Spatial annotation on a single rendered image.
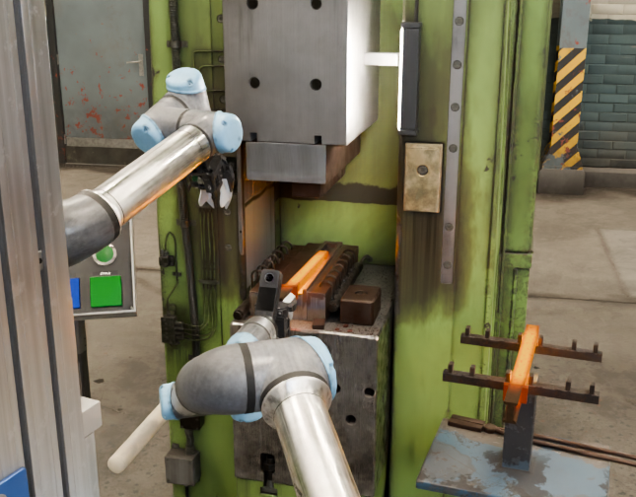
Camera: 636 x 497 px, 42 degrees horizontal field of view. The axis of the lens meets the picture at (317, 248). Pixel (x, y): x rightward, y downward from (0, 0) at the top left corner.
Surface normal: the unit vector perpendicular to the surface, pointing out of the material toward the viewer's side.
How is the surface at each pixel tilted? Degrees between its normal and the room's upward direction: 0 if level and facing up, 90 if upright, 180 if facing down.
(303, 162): 90
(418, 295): 90
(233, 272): 90
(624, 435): 0
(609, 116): 88
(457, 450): 0
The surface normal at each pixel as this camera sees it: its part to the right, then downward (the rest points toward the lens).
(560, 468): 0.00, -0.96
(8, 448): 0.90, 0.13
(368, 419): -0.24, 0.29
